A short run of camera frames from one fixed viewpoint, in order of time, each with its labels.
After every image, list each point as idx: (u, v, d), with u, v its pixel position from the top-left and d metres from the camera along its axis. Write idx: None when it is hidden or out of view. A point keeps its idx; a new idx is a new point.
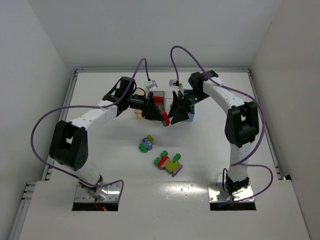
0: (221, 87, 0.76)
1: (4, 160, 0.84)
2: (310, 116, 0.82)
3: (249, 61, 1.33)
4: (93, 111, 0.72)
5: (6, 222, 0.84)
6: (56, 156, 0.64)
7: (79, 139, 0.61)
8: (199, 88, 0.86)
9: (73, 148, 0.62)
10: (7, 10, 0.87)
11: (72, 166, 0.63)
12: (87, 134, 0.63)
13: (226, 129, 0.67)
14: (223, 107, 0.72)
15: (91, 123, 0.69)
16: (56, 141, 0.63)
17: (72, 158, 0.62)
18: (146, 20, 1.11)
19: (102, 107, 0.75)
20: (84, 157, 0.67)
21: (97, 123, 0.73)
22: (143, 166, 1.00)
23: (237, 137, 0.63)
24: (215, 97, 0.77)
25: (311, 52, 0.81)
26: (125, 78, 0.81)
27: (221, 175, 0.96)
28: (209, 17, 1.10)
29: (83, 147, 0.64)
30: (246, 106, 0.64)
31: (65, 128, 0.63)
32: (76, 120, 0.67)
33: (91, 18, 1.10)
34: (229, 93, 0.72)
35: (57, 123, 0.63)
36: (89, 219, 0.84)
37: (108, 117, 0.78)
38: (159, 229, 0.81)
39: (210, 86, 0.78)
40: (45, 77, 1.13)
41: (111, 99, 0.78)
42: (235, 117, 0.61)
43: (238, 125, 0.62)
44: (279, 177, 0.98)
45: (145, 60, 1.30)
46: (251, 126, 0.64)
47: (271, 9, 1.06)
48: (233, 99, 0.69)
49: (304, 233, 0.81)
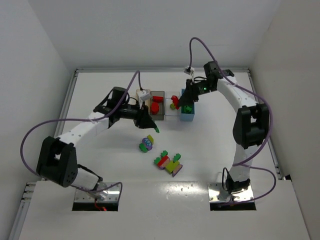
0: (234, 85, 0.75)
1: (4, 159, 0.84)
2: (310, 116, 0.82)
3: (249, 62, 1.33)
4: (82, 125, 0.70)
5: (6, 222, 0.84)
6: (44, 173, 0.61)
7: (67, 156, 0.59)
8: (213, 85, 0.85)
9: (62, 165, 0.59)
10: (7, 10, 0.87)
11: (60, 184, 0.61)
12: (75, 150, 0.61)
13: (234, 128, 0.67)
14: (234, 106, 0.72)
15: (79, 138, 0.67)
16: (43, 158, 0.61)
17: (60, 175, 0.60)
18: (146, 20, 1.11)
19: (93, 119, 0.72)
20: (73, 174, 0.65)
21: (86, 138, 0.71)
22: (143, 166, 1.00)
23: (244, 138, 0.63)
24: (228, 95, 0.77)
25: (311, 52, 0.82)
26: (117, 89, 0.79)
27: (221, 175, 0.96)
28: (209, 17, 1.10)
29: (73, 163, 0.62)
30: (258, 107, 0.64)
31: (52, 145, 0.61)
32: (64, 136, 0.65)
33: (91, 18, 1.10)
34: (241, 93, 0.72)
35: (44, 139, 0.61)
36: (89, 219, 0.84)
37: (98, 129, 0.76)
38: (159, 230, 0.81)
39: (224, 84, 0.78)
40: (45, 77, 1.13)
41: (102, 111, 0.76)
42: (244, 117, 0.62)
43: (247, 125, 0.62)
44: (279, 177, 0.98)
45: (146, 60, 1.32)
46: (260, 128, 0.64)
47: (270, 9, 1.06)
48: (245, 99, 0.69)
49: (304, 233, 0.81)
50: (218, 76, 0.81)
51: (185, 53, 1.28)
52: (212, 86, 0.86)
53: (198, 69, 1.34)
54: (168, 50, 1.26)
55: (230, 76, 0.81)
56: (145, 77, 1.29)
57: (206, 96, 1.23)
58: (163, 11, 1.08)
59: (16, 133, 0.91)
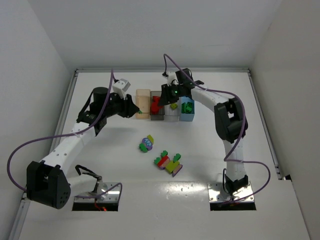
0: (206, 90, 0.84)
1: (3, 160, 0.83)
2: (310, 116, 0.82)
3: (249, 62, 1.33)
4: (67, 141, 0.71)
5: (6, 222, 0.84)
6: (37, 197, 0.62)
7: (54, 180, 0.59)
8: (187, 95, 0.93)
9: (52, 188, 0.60)
10: (7, 10, 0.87)
11: (54, 206, 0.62)
12: (63, 173, 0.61)
13: (217, 127, 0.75)
14: (210, 106, 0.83)
15: (66, 156, 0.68)
16: (32, 183, 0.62)
17: (52, 199, 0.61)
18: (146, 20, 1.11)
19: (77, 132, 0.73)
20: (66, 193, 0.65)
21: (74, 153, 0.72)
22: (143, 166, 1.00)
23: (227, 131, 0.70)
24: (204, 100, 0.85)
25: (311, 52, 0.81)
26: (97, 92, 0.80)
27: (221, 175, 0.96)
28: (209, 17, 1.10)
29: (63, 184, 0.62)
30: (231, 102, 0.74)
31: (38, 170, 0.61)
32: (49, 159, 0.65)
33: (91, 19, 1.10)
34: (213, 94, 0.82)
35: (28, 167, 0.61)
36: (90, 219, 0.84)
37: (86, 140, 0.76)
38: (159, 230, 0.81)
39: (197, 92, 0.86)
40: (45, 77, 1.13)
41: (86, 120, 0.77)
42: (221, 111, 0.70)
43: (226, 120, 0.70)
44: (279, 177, 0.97)
45: (146, 60, 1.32)
46: (239, 120, 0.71)
47: (271, 9, 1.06)
48: (218, 98, 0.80)
49: (304, 233, 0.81)
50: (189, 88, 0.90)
51: (184, 53, 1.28)
52: (185, 96, 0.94)
53: (198, 69, 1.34)
54: (169, 50, 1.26)
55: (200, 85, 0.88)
56: (144, 77, 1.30)
57: None
58: (163, 11, 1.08)
59: (16, 133, 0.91)
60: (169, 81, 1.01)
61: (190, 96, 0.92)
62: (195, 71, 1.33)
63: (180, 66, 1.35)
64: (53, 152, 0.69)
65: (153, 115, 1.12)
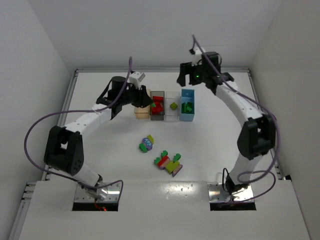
0: (237, 93, 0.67)
1: (3, 160, 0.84)
2: (310, 115, 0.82)
3: (249, 62, 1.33)
4: (86, 115, 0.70)
5: (6, 222, 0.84)
6: (52, 161, 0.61)
7: (74, 143, 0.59)
8: (209, 86, 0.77)
9: (69, 152, 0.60)
10: (7, 10, 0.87)
11: (68, 172, 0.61)
12: (82, 138, 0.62)
13: (239, 140, 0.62)
14: (234, 113, 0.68)
15: (85, 127, 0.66)
16: (51, 146, 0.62)
17: (68, 164, 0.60)
18: (146, 20, 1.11)
19: (97, 110, 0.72)
20: (80, 161, 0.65)
21: (91, 128, 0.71)
22: (143, 166, 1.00)
23: (252, 152, 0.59)
24: (229, 103, 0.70)
25: (311, 52, 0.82)
26: (115, 79, 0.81)
27: (221, 175, 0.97)
28: (209, 17, 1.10)
29: (79, 150, 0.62)
30: (265, 118, 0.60)
31: (59, 134, 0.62)
32: (70, 126, 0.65)
33: (91, 19, 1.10)
34: (244, 101, 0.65)
35: (51, 129, 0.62)
36: (90, 219, 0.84)
37: (103, 120, 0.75)
38: (159, 229, 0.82)
39: (224, 91, 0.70)
40: (45, 77, 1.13)
41: (104, 102, 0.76)
42: (252, 131, 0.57)
43: (254, 139, 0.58)
44: (279, 177, 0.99)
45: (146, 60, 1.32)
46: (266, 140, 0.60)
47: (271, 9, 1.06)
48: (249, 109, 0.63)
49: (304, 233, 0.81)
50: (216, 82, 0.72)
51: (185, 53, 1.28)
52: (209, 88, 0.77)
53: None
54: (169, 50, 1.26)
55: (230, 81, 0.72)
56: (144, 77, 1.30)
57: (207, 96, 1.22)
58: (163, 11, 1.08)
59: (16, 133, 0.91)
60: (195, 60, 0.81)
61: (214, 90, 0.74)
62: None
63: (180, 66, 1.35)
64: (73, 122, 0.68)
65: (153, 115, 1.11)
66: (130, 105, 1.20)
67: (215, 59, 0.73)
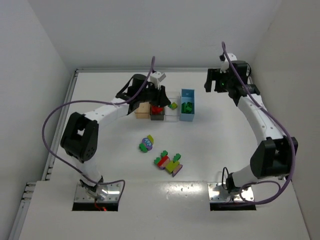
0: (260, 108, 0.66)
1: (3, 160, 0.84)
2: (311, 115, 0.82)
3: (249, 62, 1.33)
4: (105, 106, 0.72)
5: (6, 222, 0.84)
6: (68, 146, 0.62)
7: (91, 129, 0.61)
8: (232, 96, 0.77)
9: (85, 137, 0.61)
10: (7, 10, 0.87)
11: (81, 157, 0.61)
12: (98, 126, 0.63)
13: (253, 157, 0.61)
14: (253, 128, 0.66)
15: (103, 118, 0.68)
16: (68, 131, 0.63)
17: (82, 148, 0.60)
18: (146, 20, 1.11)
19: (115, 103, 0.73)
20: (93, 149, 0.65)
21: (108, 120, 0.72)
22: (143, 166, 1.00)
23: (264, 172, 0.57)
24: (250, 117, 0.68)
25: (311, 52, 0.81)
26: (137, 77, 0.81)
27: (220, 175, 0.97)
28: (209, 17, 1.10)
29: (94, 138, 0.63)
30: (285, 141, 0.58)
31: (79, 120, 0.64)
32: (89, 114, 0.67)
33: (91, 19, 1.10)
34: (266, 119, 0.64)
35: (71, 114, 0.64)
36: (90, 219, 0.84)
37: (119, 115, 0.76)
38: (159, 229, 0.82)
39: (247, 104, 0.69)
40: (45, 77, 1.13)
41: (123, 97, 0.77)
42: (268, 151, 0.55)
43: (269, 160, 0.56)
44: (279, 177, 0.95)
45: (146, 60, 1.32)
46: (283, 164, 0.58)
47: (271, 9, 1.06)
48: (270, 128, 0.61)
49: (305, 233, 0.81)
50: (240, 92, 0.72)
51: (185, 53, 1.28)
52: (231, 98, 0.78)
53: (198, 69, 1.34)
54: (168, 50, 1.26)
55: (255, 94, 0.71)
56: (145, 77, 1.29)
57: (206, 96, 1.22)
58: (163, 11, 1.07)
59: (16, 133, 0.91)
60: (223, 68, 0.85)
61: (237, 101, 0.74)
62: (195, 71, 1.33)
63: (180, 66, 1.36)
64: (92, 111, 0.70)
65: (153, 115, 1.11)
66: None
67: (242, 69, 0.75)
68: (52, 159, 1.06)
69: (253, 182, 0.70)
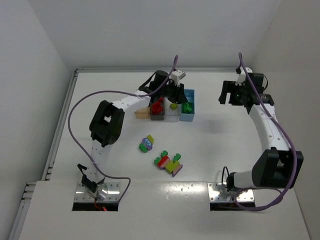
0: (270, 118, 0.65)
1: (3, 160, 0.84)
2: (311, 116, 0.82)
3: (249, 62, 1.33)
4: (130, 97, 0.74)
5: (6, 222, 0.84)
6: (96, 129, 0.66)
7: (118, 117, 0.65)
8: (245, 104, 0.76)
9: (112, 122, 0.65)
10: (7, 11, 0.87)
11: (106, 141, 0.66)
12: (124, 115, 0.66)
13: (256, 165, 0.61)
14: (260, 137, 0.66)
15: (128, 107, 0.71)
16: (97, 116, 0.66)
17: (108, 133, 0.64)
18: (146, 21, 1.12)
19: (139, 95, 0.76)
20: (117, 135, 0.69)
21: (131, 110, 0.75)
22: (143, 166, 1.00)
23: (263, 182, 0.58)
24: (259, 126, 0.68)
25: (311, 52, 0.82)
26: (160, 72, 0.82)
27: (220, 175, 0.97)
28: (209, 17, 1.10)
29: (120, 124, 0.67)
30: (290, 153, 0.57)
31: (107, 107, 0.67)
32: (116, 103, 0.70)
33: (91, 19, 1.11)
34: (275, 129, 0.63)
35: (101, 101, 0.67)
36: (89, 219, 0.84)
37: (142, 106, 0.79)
38: (159, 229, 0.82)
39: (258, 113, 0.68)
40: (45, 77, 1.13)
41: (146, 90, 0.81)
42: (270, 161, 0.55)
43: (270, 170, 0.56)
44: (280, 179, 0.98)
45: (146, 60, 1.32)
46: (285, 177, 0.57)
47: (271, 9, 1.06)
48: (277, 139, 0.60)
49: (305, 233, 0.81)
50: (254, 100, 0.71)
51: (185, 53, 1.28)
52: (244, 105, 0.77)
53: (198, 69, 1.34)
54: (169, 50, 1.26)
55: (268, 105, 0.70)
56: (145, 77, 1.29)
57: (206, 96, 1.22)
58: (163, 12, 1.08)
59: (16, 133, 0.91)
60: (239, 81, 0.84)
61: (249, 108, 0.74)
62: (194, 71, 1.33)
63: (180, 67, 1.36)
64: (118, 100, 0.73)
65: (153, 115, 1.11)
66: None
67: (259, 80, 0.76)
68: (52, 159, 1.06)
69: (252, 187, 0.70)
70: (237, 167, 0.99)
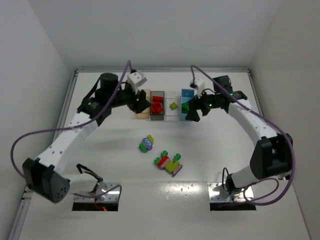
0: (250, 111, 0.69)
1: (3, 160, 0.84)
2: (311, 115, 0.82)
3: (249, 61, 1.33)
4: (63, 137, 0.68)
5: (6, 222, 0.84)
6: (36, 190, 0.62)
7: (48, 180, 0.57)
8: (222, 106, 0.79)
9: (46, 186, 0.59)
10: (7, 11, 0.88)
11: (53, 201, 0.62)
12: (56, 173, 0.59)
13: (252, 160, 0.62)
14: (248, 131, 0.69)
15: (61, 155, 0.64)
16: (28, 180, 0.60)
17: (49, 196, 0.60)
18: (146, 21, 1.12)
19: (75, 127, 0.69)
20: (65, 188, 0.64)
21: (71, 149, 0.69)
22: (143, 166, 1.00)
23: (265, 172, 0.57)
24: (242, 122, 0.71)
25: (311, 52, 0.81)
26: (105, 78, 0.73)
27: (221, 175, 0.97)
28: (209, 17, 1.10)
29: (59, 179, 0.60)
30: (280, 138, 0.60)
31: (33, 169, 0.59)
32: (44, 157, 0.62)
33: (91, 19, 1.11)
34: (258, 120, 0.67)
35: (24, 164, 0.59)
36: (90, 219, 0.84)
37: (84, 135, 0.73)
38: (159, 229, 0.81)
39: (238, 110, 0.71)
40: (45, 77, 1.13)
41: (87, 109, 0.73)
42: (266, 151, 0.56)
43: (268, 159, 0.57)
44: (279, 177, 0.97)
45: (146, 59, 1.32)
46: (282, 162, 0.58)
47: (271, 9, 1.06)
48: (263, 128, 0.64)
49: (305, 233, 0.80)
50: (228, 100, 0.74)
51: (184, 53, 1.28)
52: (220, 107, 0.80)
53: (198, 69, 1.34)
54: (168, 50, 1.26)
55: (242, 100, 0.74)
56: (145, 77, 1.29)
57: None
58: (163, 12, 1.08)
59: (16, 133, 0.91)
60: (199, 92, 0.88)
61: (227, 108, 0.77)
62: (195, 71, 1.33)
63: (180, 66, 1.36)
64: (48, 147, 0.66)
65: (153, 115, 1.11)
66: None
67: (227, 83, 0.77)
68: None
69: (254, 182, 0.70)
70: (238, 167, 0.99)
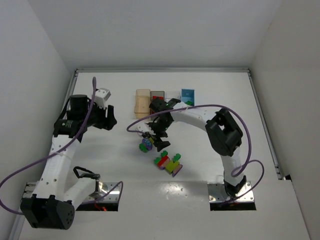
0: (188, 108, 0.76)
1: (3, 159, 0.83)
2: (310, 115, 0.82)
3: (249, 62, 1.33)
4: (52, 164, 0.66)
5: (5, 223, 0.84)
6: (43, 224, 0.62)
7: (53, 210, 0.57)
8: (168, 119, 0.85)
9: (53, 217, 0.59)
10: (7, 10, 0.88)
11: (63, 228, 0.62)
12: (59, 201, 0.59)
13: (213, 145, 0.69)
14: (197, 124, 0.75)
15: (57, 182, 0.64)
16: (31, 218, 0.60)
17: (59, 224, 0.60)
18: (146, 21, 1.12)
19: (59, 151, 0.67)
20: (71, 211, 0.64)
21: (65, 174, 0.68)
22: (144, 165, 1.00)
23: (227, 148, 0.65)
24: (189, 120, 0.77)
25: (311, 52, 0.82)
26: (73, 96, 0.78)
27: (221, 176, 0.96)
28: (209, 17, 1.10)
29: (64, 205, 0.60)
30: (219, 115, 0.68)
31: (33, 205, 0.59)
32: (40, 191, 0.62)
33: (91, 19, 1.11)
34: (197, 111, 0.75)
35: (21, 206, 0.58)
36: (91, 219, 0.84)
37: (71, 154, 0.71)
38: (160, 229, 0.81)
39: (179, 113, 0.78)
40: (45, 76, 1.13)
41: (63, 129, 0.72)
42: (215, 130, 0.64)
43: (222, 135, 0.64)
44: (279, 177, 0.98)
45: (147, 59, 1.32)
46: (232, 131, 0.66)
47: (270, 9, 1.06)
48: (204, 115, 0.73)
49: (305, 233, 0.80)
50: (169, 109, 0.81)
51: (184, 53, 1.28)
52: (170, 120, 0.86)
53: (198, 69, 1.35)
54: (169, 50, 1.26)
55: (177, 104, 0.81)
56: (145, 77, 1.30)
57: (207, 96, 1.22)
58: (163, 12, 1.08)
59: (16, 133, 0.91)
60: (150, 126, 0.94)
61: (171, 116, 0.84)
62: (195, 71, 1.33)
63: (180, 66, 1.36)
64: (41, 179, 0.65)
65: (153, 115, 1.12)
66: (130, 105, 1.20)
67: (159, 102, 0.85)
68: None
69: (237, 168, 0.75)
70: None
